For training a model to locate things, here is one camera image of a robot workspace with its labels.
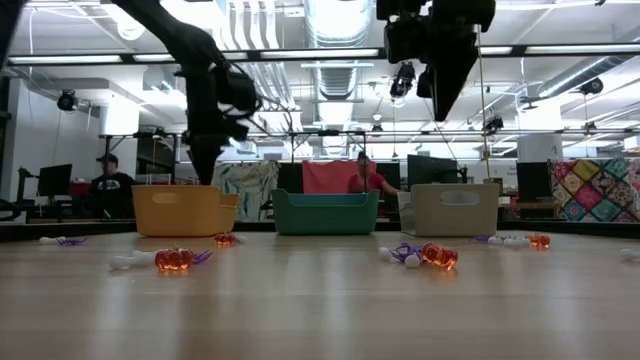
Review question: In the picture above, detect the silver ceiling duct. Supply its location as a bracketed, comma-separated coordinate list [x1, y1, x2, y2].
[303, 0, 375, 101]

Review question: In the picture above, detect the floral hanging cloth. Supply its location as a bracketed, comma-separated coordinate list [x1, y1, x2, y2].
[212, 160, 280, 221]

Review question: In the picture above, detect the white plastic bin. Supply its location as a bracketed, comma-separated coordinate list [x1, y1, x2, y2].
[398, 182, 501, 238]

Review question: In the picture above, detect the red hanging cloth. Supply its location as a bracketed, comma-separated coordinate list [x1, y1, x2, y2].
[301, 159, 377, 195]

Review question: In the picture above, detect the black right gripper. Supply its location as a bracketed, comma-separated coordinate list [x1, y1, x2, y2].
[376, 0, 497, 123]

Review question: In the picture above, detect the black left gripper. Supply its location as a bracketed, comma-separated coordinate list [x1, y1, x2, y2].
[173, 60, 263, 187]

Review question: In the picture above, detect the teal plastic bin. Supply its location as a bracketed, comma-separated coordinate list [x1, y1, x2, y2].
[271, 188, 381, 236]

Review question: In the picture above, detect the black computer monitor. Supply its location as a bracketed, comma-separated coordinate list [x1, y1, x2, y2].
[515, 161, 554, 201]
[277, 162, 305, 195]
[37, 163, 74, 198]
[407, 154, 459, 191]

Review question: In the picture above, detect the colourful patchwork quilt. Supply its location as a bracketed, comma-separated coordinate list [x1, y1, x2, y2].
[548, 157, 640, 223]

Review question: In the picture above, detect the black overhead beam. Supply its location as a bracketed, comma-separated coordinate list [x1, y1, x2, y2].
[7, 44, 640, 67]

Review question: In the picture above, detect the orange plastic bin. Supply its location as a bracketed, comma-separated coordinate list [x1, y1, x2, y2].
[131, 184, 240, 238]

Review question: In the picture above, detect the person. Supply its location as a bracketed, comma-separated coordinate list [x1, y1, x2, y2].
[88, 153, 137, 220]
[347, 151, 401, 196]

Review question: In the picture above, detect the white building column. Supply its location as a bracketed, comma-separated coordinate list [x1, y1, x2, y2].
[517, 107, 565, 162]

